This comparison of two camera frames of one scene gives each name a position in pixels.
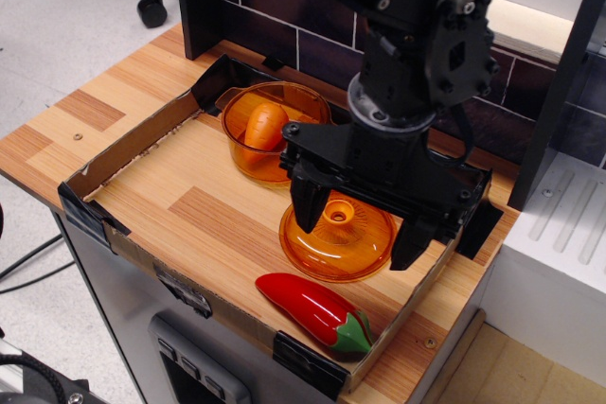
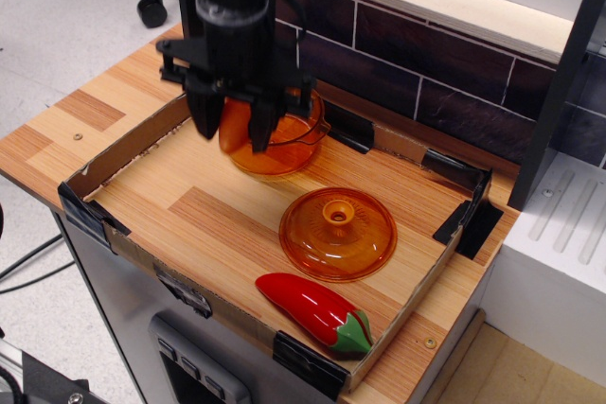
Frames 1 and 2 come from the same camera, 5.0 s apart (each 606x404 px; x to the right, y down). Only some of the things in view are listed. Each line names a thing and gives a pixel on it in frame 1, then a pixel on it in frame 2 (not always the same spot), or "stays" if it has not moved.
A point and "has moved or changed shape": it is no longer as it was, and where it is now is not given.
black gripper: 394,171 → 236,55
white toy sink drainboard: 563,222 stays
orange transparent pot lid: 349,241 stays
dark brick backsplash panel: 306,37 stays
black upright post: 544,139 stays
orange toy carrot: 265,126 has moved or changed shape
